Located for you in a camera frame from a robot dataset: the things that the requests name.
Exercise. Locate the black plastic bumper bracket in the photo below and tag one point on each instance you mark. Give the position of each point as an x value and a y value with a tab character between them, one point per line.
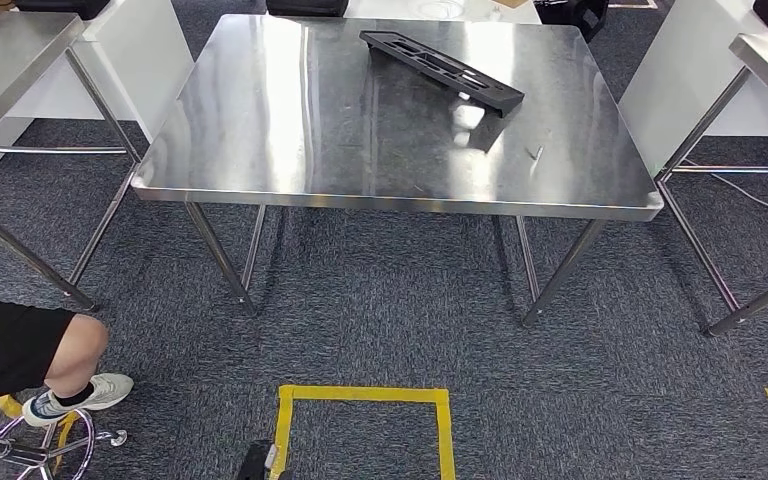
437	63

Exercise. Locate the white table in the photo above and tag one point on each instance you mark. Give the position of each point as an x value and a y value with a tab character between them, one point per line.
384	10

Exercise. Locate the black zip case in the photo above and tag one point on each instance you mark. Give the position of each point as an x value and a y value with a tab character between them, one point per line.
304	6

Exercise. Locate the person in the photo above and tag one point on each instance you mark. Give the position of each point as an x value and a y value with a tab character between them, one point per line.
576	20
0	344

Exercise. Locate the white cabinet panel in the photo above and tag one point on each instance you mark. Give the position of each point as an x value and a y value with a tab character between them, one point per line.
139	66
682	73

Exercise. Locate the chrome stool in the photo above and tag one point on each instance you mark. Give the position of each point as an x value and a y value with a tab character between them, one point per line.
116	437

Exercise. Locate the white floor tape outline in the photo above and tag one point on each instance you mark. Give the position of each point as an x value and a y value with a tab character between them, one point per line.
632	6

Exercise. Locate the yellow floor tape strip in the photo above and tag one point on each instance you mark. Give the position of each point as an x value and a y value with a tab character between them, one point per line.
8	404

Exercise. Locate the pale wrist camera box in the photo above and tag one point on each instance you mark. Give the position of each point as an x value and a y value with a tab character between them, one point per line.
255	464

